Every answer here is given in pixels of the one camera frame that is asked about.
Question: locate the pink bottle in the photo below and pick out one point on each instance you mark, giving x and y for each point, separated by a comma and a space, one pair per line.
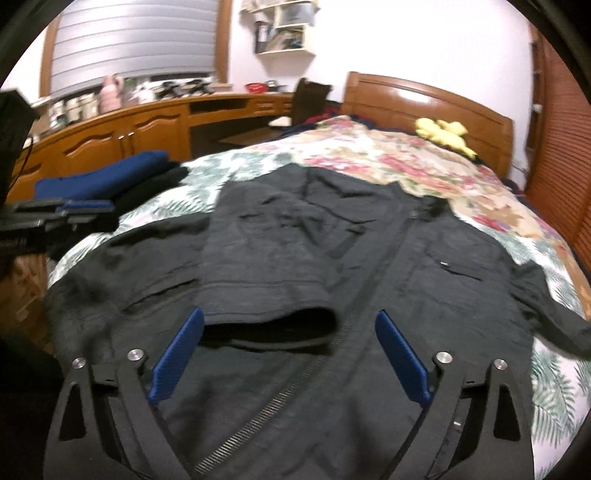
111, 92

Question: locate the floral leaf print bedspread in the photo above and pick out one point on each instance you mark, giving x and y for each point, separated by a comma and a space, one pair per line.
397, 152

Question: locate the wooden headboard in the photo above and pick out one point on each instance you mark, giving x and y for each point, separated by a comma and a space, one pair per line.
406, 99

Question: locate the dark red cloth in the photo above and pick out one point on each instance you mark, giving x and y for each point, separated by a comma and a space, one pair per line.
323, 117

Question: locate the black folded cloth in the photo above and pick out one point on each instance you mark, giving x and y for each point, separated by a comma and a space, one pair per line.
152, 187

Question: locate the wooden louvred door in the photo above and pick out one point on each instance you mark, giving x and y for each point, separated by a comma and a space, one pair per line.
563, 138

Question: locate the row of white jars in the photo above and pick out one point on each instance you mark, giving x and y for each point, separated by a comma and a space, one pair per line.
74, 110

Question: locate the yellow plush toy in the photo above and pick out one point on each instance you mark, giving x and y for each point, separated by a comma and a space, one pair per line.
443, 131

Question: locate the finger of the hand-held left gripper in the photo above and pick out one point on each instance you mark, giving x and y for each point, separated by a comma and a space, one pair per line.
69, 222
83, 206

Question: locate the red bowl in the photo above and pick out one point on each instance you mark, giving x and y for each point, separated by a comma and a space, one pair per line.
256, 86

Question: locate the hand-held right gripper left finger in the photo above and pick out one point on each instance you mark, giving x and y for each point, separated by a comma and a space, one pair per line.
178, 353

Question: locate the dark wooden chair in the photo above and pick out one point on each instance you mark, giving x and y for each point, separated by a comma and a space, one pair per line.
311, 99

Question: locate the blue folded cloth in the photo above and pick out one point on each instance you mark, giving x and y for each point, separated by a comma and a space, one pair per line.
101, 177

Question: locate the grey window blind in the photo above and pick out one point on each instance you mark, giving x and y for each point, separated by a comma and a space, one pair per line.
134, 41

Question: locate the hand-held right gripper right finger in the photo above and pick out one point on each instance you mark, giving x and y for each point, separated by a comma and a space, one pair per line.
401, 357

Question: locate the dark grey zip jacket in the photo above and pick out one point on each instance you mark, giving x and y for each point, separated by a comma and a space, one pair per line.
286, 258

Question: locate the wooden cabinet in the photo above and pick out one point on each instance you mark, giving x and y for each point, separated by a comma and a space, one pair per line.
147, 124

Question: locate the white wall shelf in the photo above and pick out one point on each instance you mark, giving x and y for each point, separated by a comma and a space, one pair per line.
286, 27

